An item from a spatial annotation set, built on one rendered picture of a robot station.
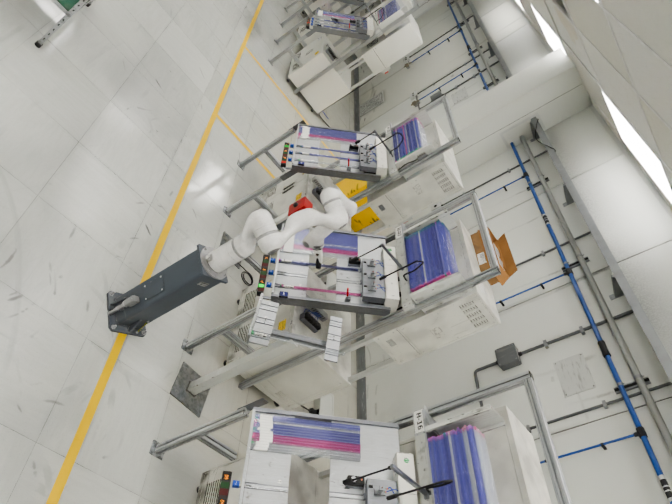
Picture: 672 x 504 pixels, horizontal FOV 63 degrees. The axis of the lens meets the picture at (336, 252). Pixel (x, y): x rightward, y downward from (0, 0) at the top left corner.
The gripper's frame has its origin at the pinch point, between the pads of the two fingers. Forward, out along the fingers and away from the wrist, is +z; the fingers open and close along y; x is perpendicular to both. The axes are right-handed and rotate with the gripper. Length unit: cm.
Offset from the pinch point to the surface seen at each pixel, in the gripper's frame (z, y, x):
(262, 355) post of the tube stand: 12, -63, 29
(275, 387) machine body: 84, -32, 32
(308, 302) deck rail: 1.0, -32.2, 4.4
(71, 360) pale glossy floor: -14, -87, 119
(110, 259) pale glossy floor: -18, -15, 122
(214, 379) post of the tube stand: 34, -63, 60
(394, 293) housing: 1, -25, -46
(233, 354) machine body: 56, -27, 58
